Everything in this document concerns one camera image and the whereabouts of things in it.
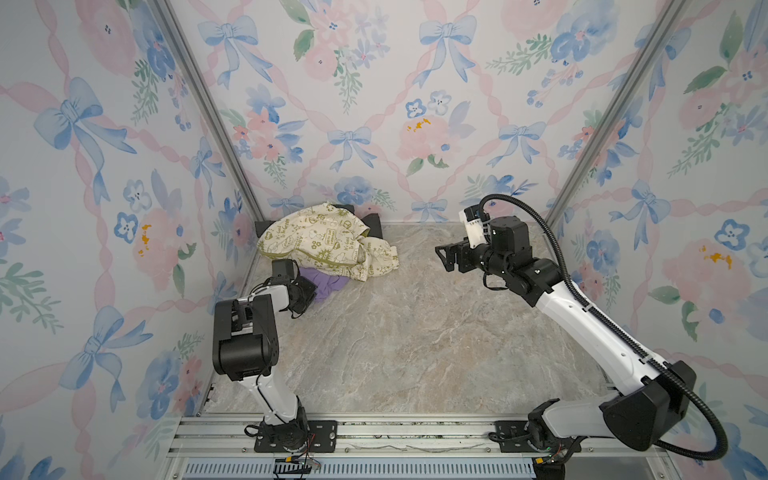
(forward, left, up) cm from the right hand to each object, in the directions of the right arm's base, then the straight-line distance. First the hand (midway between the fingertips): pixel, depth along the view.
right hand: (451, 241), depth 76 cm
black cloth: (+27, +22, -19) cm, 40 cm away
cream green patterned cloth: (+17, +38, -17) cm, 45 cm away
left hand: (+3, +40, -26) cm, 48 cm away
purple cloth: (+5, +37, -27) cm, 46 cm away
